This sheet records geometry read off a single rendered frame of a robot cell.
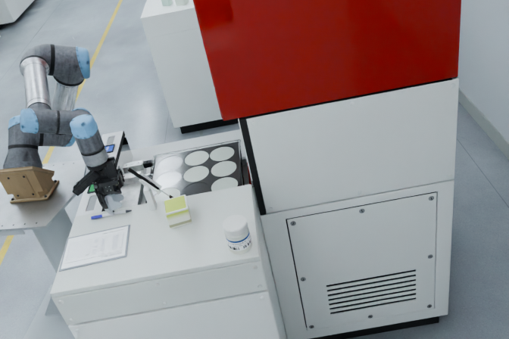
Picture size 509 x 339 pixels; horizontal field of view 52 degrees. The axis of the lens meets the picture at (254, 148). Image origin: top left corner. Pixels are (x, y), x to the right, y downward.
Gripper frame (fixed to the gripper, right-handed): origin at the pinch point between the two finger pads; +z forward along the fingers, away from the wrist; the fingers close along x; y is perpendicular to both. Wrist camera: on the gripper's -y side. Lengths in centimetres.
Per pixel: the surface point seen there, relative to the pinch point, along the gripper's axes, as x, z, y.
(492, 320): 5, 97, 139
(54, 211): 28.9, 15.5, -32.5
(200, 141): 60, 14, 27
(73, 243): -11.2, 1.9, -10.7
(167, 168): 32.0, 6.9, 15.7
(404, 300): 6, 75, 101
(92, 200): 11.7, 2.2, -9.4
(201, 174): 23.4, 7.0, 29.6
